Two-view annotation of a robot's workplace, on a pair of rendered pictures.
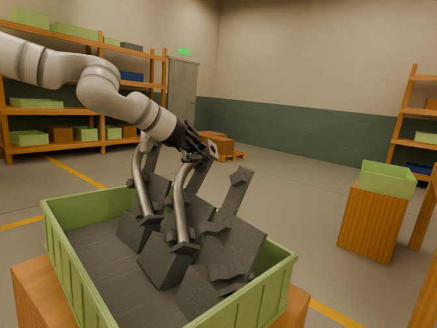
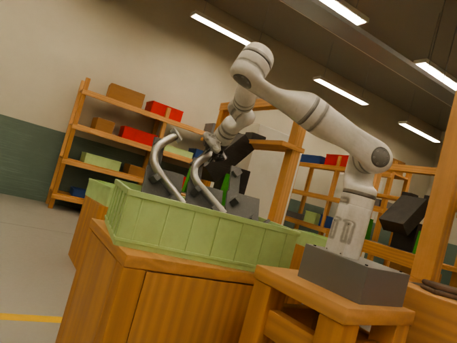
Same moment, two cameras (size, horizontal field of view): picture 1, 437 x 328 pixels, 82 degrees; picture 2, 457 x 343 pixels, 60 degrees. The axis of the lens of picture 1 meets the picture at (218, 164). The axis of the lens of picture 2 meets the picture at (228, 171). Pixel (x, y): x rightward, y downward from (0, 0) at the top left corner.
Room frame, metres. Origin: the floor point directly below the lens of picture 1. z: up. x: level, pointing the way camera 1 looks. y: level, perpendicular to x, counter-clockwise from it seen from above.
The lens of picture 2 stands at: (-0.03, 1.47, 1.03)
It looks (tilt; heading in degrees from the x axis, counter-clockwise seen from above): 3 degrees up; 293
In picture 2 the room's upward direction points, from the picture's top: 15 degrees clockwise
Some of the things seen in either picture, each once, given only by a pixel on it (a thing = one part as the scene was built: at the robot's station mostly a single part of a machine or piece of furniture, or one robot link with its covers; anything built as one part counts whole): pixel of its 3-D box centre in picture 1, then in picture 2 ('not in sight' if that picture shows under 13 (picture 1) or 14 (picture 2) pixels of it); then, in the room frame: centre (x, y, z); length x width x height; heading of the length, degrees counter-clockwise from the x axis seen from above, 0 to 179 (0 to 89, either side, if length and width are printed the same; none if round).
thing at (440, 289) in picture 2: not in sight; (442, 290); (-0.22, 0.09, 0.91); 0.10 x 0.08 x 0.03; 24
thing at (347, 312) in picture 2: not in sight; (332, 294); (0.07, 0.30, 0.83); 0.32 x 0.32 x 0.04; 60
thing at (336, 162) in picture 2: not in sight; (332, 214); (0.98, -6.16, 1.13); 2.48 x 0.54 x 2.27; 144
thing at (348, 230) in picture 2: not in sight; (350, 224); (0.06, 0.30, 1.03); 0.09 x 0.09 x 0.17; 63
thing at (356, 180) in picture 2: not in sight; (365, 171); (0.06, 0.30, 1.19); 0.09 x 0.09 x 0.17; 33
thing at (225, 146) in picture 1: (214, 144); not in sight; (5.66, 0.12, 0.22); 1.20 x 0.81 x 0.44; 49
